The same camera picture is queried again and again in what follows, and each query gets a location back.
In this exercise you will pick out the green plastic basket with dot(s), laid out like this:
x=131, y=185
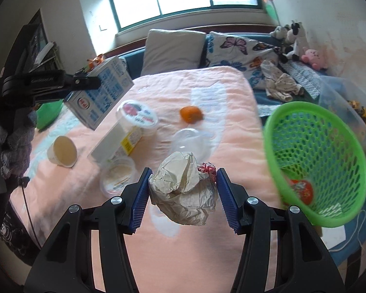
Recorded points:
x=270, y=140

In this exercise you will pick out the grey pillow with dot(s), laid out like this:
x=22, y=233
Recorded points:
x=170, y=52

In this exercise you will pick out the white box with yellow label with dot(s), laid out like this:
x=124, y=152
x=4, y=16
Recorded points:
x=112, y=140

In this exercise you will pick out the small patterned garment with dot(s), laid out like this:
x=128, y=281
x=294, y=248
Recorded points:
x=277, y=82

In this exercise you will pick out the blue and white carton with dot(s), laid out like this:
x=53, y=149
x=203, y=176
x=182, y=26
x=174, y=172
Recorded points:
x=106, y=88

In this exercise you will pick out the black printed bag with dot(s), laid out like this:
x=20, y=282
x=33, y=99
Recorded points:
x=16, y=235

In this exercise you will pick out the paper ball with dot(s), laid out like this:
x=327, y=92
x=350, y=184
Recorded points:
x=183, y=189

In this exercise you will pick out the butterfly print pillow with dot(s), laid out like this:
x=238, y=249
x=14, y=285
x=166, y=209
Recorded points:
x=238, y=48

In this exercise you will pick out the clear plastic cup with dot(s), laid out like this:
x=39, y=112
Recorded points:
x=190, y=143

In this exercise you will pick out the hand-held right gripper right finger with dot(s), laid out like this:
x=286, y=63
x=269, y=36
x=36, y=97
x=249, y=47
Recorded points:
x=227, y=201

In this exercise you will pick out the black and white patterned cloth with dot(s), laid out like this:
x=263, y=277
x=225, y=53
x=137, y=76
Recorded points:
x=308, y=77

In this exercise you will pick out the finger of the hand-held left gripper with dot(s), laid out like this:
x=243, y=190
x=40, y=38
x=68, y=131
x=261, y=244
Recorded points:
x=50, y=98
x=82, y=81

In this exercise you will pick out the clear round lidded container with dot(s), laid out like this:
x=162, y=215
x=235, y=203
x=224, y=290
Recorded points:
x=117, y=177

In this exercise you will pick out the spotted dog plush toy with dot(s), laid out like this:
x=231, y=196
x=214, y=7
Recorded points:
x=279, y=32

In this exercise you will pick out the orange plush toy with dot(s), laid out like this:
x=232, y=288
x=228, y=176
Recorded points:
x=96, y=62

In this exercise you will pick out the white tub with red label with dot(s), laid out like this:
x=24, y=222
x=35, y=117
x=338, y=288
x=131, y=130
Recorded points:
x=137, y=114

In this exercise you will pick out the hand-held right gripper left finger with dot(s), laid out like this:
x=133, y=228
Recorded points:
x=140, y=201

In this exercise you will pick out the pink round plush toy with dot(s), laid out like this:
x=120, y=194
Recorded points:
x=314, y=58

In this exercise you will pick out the cow plush toy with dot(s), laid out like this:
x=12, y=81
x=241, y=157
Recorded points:
x=297, y=39

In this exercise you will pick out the yellow toy vehicle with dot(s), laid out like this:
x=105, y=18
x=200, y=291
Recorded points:
x=361, y=111

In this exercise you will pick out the white paper cup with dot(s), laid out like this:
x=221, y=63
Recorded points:
x=59, y=152

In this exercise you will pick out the person's left forearm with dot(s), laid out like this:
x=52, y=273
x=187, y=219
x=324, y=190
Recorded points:
x=16, y=143

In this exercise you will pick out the orange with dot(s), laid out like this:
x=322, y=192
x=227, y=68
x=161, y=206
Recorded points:
x=191, y=114

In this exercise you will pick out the red printed tub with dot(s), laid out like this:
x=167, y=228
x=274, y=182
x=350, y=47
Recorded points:
x=303, y=192

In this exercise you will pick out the clear storage box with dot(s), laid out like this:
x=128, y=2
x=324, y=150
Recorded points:
x=332, y=88

